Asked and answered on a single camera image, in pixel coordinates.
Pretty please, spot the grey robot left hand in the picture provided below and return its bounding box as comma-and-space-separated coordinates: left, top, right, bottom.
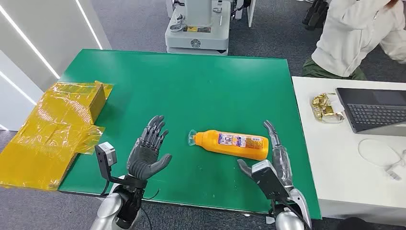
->
126, 115, 172, 182

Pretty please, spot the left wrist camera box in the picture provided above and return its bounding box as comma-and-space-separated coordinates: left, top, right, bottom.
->
94, 142, 118, 182

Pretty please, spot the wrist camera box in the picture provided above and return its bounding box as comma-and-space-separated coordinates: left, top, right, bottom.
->
251, 159, 290, 201
94, 142, 118, 182

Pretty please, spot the orange plastic bottle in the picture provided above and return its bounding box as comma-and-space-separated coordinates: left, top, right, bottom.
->
187, 128, 270, 161

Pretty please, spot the white coiled cable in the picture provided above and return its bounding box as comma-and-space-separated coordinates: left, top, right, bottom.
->
357, 138, 406, 181

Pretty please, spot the gold foil snack packet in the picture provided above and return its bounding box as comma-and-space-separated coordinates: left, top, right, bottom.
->
310, 92, 345, 124

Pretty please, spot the yellow film wrapped cardboard box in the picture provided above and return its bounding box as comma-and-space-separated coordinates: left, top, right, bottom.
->
0, 80, 114, 191

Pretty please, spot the person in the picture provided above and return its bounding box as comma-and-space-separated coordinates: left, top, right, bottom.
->
301, 0, 406, 81

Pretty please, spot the white wheeled machine base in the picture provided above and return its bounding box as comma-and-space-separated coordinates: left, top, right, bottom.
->
164, 0, 232, 57

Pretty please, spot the dark grey laptop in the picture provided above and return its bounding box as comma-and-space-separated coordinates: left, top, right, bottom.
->
335, 87, 406, 138

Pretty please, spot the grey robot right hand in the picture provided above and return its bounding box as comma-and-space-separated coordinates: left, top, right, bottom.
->
237, 119, 294, 188

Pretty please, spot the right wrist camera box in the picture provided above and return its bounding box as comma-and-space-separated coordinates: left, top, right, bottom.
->
251, 159, 290, 201

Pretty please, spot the white furniture panel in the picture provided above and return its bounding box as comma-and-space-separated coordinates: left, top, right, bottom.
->
247, 0, 257, 28

